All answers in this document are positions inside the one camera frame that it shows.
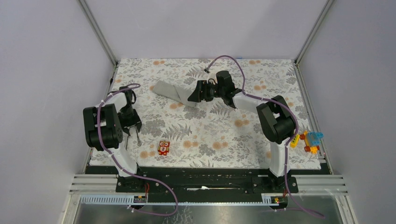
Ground small colourful toy blocks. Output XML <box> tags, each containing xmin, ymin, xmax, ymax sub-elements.
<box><xmin>299</xmin><ymin>131</ymin><xmax>324</xmax><ymax>154</ymax></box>

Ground silver spoon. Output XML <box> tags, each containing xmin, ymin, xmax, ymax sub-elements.
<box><xmin>135</xmin><ymin>127</ymin><xmax>142</xmax><ymax>147</ymax></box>

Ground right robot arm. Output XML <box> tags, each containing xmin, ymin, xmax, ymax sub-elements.
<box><xmin>188</xmin><ymin>70</ymin><xmax>298</xmax><ymax>192</ymax></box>

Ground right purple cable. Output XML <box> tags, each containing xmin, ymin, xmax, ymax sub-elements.
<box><xmin>204</xmin><ymin>55</ymin><xmax>326</xmax><ymax>219</ymax></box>

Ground yellow green toy window block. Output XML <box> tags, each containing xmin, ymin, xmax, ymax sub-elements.
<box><xmin>290</xmin><ymin>134</ymin><xmax>300</xmax><ymax>148</ymax></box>

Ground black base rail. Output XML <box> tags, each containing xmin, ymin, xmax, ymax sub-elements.
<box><xmin>116</xmin><ymin>167</ymin><xmax>298</xmax><ymax>203</ymax></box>

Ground red owl toy block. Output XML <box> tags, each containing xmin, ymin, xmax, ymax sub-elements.
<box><xmin>157</xmin><ymin>140</ymin><xmax>170</xmax><ymax>156</ymax></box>

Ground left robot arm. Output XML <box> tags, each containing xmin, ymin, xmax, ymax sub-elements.
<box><xmin>83</xmin><ymin>84</ymin><xmax>145</xmax><ymax>192</ymax></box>

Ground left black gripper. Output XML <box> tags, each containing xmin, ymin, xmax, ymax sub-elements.
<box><xmin>118</xmin><ymin>104</ymin><xmax>141</xmax><ymax>134</ymax></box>

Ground grey cloth napkin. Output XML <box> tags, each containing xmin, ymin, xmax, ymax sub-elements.
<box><xmin>153</xmin><ymin>81</ymin><xmax>197</xmax><ymax>107</ymax></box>

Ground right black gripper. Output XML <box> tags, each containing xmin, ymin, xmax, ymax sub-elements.
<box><xmin>188</xmin><ymin>80</ymin><xmax>225</xmax><ymax>103</ymax></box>

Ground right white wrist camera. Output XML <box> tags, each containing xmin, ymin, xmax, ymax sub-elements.
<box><xmin>207</xmin><ymin>72</ymin><xmax>217</xmax><ymax>82</ymax></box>

